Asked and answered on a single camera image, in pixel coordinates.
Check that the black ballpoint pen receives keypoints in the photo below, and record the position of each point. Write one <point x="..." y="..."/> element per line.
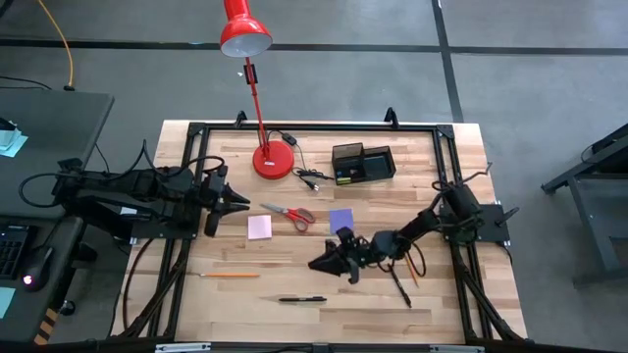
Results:
<point x="301" y="299"/>
<point x="402" y="293"/>

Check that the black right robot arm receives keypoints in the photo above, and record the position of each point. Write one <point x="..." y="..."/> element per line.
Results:
<point x="422" y="223"/>

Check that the red desk lamp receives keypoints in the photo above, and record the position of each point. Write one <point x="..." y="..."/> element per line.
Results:
<point x="273" y="162"/>

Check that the black computer mouse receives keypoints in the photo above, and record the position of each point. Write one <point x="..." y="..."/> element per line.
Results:
<point x="36" y="267"/>

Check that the dark metal cart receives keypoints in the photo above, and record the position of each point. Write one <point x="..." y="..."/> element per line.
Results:
<point x="589" y="206"/>

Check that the black caster wheel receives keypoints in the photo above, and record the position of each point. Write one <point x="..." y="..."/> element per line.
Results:
<point x="67" y="308"/>

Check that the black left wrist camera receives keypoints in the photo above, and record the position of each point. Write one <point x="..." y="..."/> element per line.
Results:
<point x="220" y="175"/>

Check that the yellow sticky notes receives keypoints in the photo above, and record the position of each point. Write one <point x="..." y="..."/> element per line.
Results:
<point x="344" y="181"/>

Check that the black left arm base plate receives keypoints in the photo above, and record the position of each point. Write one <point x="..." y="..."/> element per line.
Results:
<point x="162" y="231"/>

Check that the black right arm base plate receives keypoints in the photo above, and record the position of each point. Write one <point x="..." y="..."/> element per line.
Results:
<point x="493" y="228"/>

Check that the pink sticky note pad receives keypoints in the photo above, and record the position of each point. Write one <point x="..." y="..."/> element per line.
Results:
<point x="260" y="227"/>

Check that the grey side table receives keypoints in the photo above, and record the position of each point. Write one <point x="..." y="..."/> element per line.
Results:
<point x="54" y="127"/>

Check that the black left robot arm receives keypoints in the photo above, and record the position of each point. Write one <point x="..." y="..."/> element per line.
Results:
<point x="122" y="188"/>

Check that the black corner clamp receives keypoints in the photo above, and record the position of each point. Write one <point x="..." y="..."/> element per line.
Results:
<point x="70" y="164"/>

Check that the orange wooden pencil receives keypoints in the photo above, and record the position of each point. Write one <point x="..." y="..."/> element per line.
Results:
<point x="414" y="274"/>
<point x="230" y="275"/>

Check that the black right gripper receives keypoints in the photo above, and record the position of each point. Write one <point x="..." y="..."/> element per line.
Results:
<point x="360" y="252"/>

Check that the dark computer desk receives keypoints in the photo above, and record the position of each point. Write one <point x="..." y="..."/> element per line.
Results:
<point x="29" y="314"/>

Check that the black mesh desk organizer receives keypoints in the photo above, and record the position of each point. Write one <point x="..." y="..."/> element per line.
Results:
<point x="378" y="166"/>

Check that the silver metal bracket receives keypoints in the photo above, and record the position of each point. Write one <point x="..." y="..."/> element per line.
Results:
<point x="456" y="349"/>
<point x="181" y="347"/>

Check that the black aluminium table frame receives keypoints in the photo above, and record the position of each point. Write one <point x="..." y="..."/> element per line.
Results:
<point x="319" y="127"/>

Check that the yellow black hazard tape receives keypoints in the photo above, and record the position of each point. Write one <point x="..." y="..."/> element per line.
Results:
<point x="45" y="326"/>

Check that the black computer keyboard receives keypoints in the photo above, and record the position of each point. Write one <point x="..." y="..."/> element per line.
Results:
<point x="11" y="250"/>

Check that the teal paper sheet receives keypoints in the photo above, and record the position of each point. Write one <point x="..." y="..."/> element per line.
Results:
<point x="6" y="301"/>
<point x="12" y="144"/>

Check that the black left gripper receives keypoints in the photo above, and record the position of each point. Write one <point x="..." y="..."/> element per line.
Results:
<point x="216" y="201"/>

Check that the purple sticky note pad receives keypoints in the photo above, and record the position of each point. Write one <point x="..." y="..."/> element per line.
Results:
<point x="341" y="218"/>

